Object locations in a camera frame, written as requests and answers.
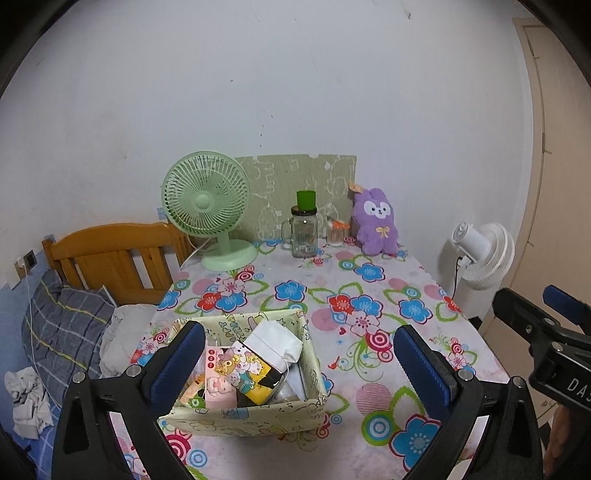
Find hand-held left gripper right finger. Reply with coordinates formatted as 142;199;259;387
392;325;543;480

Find white standing fan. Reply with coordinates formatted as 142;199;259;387
438;222;515;319

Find toothpick jar orange lid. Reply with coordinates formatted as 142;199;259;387
327;219;351;247

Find crumpled white grey cloth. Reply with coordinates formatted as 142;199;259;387
4;368;53;437

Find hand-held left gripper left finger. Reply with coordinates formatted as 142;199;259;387
52;320;206;480

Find wooden bed headboard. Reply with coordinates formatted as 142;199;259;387
42;222;195;306

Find floral tablecloth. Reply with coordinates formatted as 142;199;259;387
108;237;496;480

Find beige door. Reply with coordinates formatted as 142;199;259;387
478;17;591;416

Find white bedding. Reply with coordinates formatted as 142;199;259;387
99;304;158;377

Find purple plush rabbit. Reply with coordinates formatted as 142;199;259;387
349;182;400;256

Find green desk fan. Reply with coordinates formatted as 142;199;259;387
161;154;258;271

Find person's right hand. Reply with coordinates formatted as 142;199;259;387
545;405;591;476

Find white face mask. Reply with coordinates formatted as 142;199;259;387
241;320;302;371

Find blue checked bed sheet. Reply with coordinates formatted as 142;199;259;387
0;397;122;480

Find pink cartoon packet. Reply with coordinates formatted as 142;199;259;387
204;346;239;409

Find grey plaid pillow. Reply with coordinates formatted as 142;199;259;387
21;269;116;385

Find yellow cartoon fabric storage box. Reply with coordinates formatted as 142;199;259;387
157;310;328;437

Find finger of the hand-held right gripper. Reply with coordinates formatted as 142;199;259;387
543;285;591;335
492;287;567;360

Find thin white cable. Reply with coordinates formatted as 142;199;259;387
21;258;61;393

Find green patterned board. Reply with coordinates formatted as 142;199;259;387
235;154;358;243

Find cartoon tissue pack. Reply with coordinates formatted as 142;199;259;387
217;343;285;408

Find glass jar mug green lid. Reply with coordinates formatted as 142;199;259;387
281;189;320;258

